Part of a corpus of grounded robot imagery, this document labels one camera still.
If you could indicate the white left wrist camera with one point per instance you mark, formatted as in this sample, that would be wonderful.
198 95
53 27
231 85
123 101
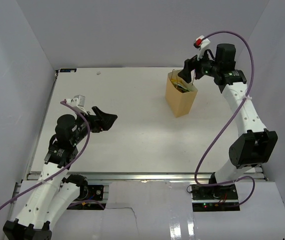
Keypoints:
77 104

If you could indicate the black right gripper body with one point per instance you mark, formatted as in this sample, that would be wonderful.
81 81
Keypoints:
204 67

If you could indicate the brown paper bag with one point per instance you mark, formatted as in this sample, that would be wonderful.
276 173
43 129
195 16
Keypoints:
180 103

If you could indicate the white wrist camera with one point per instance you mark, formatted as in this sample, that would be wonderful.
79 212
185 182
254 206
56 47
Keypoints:
202 44
77 104

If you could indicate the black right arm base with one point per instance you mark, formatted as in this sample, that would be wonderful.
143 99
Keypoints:
213 199

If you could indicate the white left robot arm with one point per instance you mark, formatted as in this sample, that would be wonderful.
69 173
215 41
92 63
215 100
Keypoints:
55 189

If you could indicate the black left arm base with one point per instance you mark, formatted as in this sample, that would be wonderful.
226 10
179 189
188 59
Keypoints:
86 191

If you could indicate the left blue table label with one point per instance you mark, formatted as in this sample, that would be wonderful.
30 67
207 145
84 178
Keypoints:
67 70

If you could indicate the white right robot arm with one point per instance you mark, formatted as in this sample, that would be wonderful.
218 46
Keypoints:
255 143

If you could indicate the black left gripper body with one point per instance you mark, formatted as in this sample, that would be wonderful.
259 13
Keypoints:
95 125

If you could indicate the yellow m&m's candy bag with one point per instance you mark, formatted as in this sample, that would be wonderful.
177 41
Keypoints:
175 82

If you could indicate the green snack packet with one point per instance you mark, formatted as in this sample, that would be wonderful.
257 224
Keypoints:
181 88

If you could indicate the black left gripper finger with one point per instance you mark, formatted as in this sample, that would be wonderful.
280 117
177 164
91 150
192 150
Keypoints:
107 120
99 114

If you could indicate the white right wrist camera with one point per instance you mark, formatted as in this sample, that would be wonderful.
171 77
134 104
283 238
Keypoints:
202 44

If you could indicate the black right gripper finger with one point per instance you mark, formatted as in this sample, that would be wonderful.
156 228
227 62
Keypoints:
187 76
187 67

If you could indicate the aluminium front rail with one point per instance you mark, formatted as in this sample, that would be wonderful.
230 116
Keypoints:
202 177

